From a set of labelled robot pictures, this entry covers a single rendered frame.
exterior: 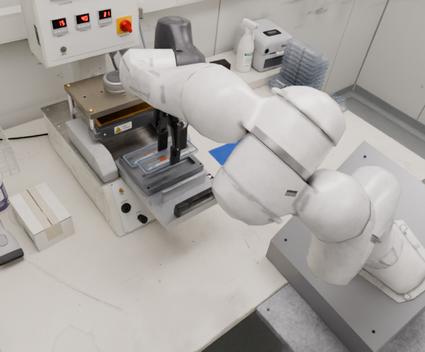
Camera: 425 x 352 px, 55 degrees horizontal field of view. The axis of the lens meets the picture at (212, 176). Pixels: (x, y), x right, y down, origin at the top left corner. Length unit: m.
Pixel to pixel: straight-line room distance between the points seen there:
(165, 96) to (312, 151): 0.27
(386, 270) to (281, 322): 0.35
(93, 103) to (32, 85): 0.56
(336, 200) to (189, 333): 0.72
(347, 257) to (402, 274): 0.34
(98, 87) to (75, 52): 0.13
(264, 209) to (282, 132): 0.11
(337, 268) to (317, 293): 0.42
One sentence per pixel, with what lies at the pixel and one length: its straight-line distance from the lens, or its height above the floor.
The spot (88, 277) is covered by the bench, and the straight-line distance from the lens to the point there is 1.29.
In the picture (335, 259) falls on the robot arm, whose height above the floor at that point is 1.23.
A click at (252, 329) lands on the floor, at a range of 2.06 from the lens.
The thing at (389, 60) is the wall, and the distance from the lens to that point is 3.54.
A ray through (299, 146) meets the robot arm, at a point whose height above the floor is 1.51.
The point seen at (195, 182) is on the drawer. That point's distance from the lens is 1.19.
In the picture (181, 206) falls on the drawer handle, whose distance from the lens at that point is 1.10.
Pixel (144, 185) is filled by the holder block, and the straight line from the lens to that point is 1.17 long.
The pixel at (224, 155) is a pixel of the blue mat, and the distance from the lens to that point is 1.65.
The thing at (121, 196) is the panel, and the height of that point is 0.87.
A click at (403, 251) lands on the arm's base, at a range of 1.09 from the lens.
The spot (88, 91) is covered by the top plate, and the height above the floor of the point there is 1.11.
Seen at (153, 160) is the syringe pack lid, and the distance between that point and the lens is 1.17.
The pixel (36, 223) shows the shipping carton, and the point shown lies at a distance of 1.33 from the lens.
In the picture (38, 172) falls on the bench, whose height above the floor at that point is 0.75.
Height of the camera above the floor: 1.84
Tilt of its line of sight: 45 degrees down
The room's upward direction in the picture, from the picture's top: 8 degrees clockwise
